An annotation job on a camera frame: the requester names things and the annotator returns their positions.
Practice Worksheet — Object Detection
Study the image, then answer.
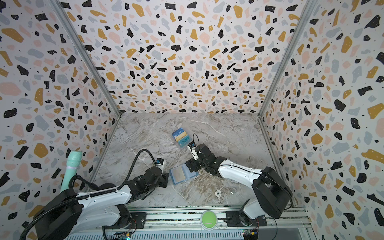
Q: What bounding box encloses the white poker chip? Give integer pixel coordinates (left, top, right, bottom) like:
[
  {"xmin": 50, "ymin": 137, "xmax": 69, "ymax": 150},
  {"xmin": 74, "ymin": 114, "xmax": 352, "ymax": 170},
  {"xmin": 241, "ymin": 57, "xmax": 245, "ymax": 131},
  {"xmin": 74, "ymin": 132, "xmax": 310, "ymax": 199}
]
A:
[{"xmin": 215, "ymin": 190, "xmax": 222, "ymax": 198}]

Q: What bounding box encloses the gold yellow credit card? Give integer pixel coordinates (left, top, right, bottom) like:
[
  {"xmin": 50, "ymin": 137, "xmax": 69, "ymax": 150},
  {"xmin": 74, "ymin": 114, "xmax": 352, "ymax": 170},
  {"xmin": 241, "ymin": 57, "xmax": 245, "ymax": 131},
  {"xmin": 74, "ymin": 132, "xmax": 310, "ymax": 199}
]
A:
[{"xmin": 173, "ymin": 166, "xmax": 186, "ymax": 184}]

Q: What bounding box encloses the left black corrugated cable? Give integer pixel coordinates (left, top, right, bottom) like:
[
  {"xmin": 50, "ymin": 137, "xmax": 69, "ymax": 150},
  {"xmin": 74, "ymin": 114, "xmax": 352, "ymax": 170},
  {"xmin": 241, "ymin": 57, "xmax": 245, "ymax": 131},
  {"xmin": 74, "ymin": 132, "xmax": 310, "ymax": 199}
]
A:
[{"xmin": 19, "ymin": 149, "xmax": 158, "ymax": 240}]

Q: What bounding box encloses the mint green cylinder handle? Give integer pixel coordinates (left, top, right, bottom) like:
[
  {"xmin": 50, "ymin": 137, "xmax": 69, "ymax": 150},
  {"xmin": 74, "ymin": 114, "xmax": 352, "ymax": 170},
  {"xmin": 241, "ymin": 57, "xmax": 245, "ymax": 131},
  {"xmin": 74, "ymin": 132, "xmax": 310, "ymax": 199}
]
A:
[{"xmin": 60, "ymin": 151, "xmax": 82, "ymax": 193}]

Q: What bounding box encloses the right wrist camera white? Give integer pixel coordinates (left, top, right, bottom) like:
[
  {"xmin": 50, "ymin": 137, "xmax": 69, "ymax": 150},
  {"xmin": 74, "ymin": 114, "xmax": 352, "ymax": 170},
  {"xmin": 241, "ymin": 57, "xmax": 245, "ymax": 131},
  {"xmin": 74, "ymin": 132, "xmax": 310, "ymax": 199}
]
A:
[{"xmin": 188, "ymin": 141, "xmax": 199, "ymax": 161}]

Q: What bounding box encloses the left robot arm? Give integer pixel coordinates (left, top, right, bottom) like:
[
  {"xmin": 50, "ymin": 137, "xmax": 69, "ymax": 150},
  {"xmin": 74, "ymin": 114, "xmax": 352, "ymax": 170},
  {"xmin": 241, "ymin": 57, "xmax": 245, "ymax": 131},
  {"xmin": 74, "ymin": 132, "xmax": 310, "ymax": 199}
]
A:
[{"xmin": 20, "ymin": 167, "xmax": 169, "ymax": 240}]

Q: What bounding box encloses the green push button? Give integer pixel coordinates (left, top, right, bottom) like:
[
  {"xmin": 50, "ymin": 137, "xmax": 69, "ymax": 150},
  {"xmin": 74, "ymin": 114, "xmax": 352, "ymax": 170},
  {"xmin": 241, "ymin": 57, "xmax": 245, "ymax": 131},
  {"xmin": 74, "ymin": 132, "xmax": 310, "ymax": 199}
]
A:
[{"xmin": 200, "ymin": 211, "xmax": 218, "ymax": 231}]

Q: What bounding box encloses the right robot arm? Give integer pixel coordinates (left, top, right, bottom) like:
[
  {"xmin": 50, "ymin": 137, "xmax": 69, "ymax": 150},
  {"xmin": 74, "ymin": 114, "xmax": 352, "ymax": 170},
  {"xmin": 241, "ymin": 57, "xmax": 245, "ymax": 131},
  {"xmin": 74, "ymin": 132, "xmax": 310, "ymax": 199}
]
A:
[{"xmin": 186, "ymin": 142, "xmax": 292, "ymax": 227}]

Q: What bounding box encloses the aluminium front rail frame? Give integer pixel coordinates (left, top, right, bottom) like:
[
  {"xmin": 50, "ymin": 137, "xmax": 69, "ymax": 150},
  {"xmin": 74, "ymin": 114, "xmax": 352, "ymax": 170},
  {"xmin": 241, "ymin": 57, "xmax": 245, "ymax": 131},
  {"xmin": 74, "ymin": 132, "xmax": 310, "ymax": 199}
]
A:
[{"xmin": 65, "ymin": 205, "xmax": 313, "ymax": 240}]

